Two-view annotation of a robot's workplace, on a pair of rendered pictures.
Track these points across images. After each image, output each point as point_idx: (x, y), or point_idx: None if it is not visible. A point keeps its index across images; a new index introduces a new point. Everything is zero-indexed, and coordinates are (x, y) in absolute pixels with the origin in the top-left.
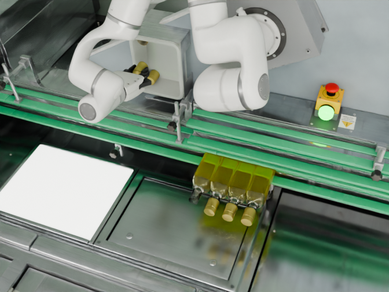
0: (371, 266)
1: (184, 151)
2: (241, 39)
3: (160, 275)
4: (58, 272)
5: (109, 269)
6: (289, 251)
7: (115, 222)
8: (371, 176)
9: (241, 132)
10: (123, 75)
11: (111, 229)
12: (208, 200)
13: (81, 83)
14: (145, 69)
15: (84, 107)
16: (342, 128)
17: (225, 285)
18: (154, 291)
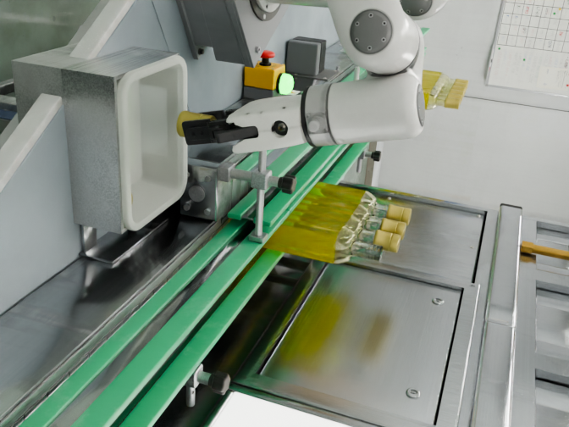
0: None
1: (240, 276)
2: None
3: (472, 365)
4: None
5: (497, 420)
6: (385, 255)
7: (389, 412)
8: None
9: (295, 146)
10: (262, 102)
11: (406, 418)
12: (377, 241)
13: (414, 38)
14: (210, 111)
15: (419, 97)
16: (297, 94)
17: (473, 291)
18: (512, 363)
